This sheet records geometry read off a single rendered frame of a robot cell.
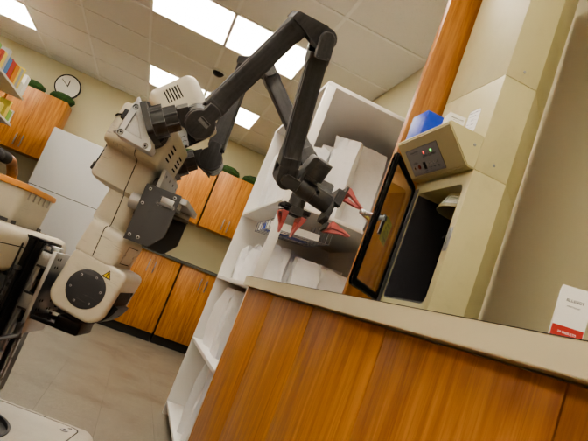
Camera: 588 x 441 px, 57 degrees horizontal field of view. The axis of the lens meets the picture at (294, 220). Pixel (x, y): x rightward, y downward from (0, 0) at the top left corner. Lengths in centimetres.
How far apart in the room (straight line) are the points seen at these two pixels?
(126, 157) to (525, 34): 120
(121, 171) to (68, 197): 468
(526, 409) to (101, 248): 114
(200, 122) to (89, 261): 47
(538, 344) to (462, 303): 89
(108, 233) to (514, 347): 112
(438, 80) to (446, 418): 143
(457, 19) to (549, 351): 165
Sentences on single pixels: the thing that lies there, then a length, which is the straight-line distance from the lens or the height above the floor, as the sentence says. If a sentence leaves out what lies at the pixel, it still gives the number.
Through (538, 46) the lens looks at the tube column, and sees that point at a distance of 182.
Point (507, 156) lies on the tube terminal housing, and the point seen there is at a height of 149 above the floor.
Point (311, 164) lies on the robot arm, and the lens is 152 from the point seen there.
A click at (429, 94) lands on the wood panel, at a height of 174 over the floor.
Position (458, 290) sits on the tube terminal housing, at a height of 108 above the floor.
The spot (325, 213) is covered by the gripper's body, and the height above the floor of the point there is 116.
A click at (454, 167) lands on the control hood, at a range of 163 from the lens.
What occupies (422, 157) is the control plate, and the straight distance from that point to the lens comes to 175.
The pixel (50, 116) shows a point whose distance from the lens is 678.
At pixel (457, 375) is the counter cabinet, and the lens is 83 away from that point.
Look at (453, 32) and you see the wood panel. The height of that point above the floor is 200.
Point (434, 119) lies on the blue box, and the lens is 178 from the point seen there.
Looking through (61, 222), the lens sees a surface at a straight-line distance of 624.
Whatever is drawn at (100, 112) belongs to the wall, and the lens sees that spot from 709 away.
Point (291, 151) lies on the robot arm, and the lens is 148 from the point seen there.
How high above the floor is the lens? 86
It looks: 9 degrees up
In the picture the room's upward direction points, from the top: 21 degrees clockwise
